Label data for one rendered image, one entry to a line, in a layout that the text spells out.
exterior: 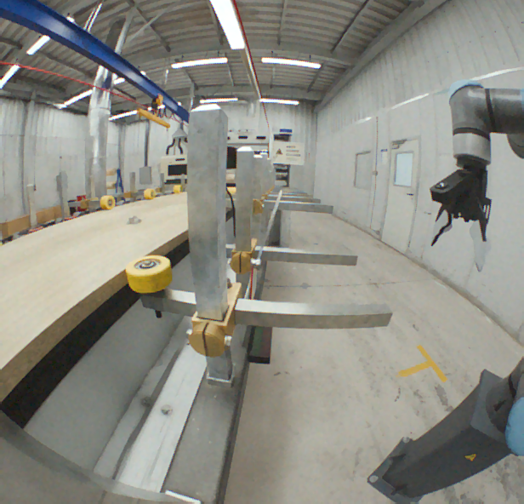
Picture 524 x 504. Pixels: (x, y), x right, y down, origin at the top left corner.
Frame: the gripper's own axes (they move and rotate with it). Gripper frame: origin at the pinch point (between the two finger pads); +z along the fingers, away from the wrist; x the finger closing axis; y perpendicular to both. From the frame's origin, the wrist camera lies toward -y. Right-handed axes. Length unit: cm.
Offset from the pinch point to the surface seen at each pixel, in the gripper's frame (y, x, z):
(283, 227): 2, 273, 61
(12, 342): -67, -21, 4
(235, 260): -43.9, 18.0, 8.3
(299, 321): -32.4, -1.3, 9.8
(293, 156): 9, 270, -47
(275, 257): -34.1, 24.0, 9.5
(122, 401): -66, -11, 29
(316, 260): -23.1, 22.8, 9.5
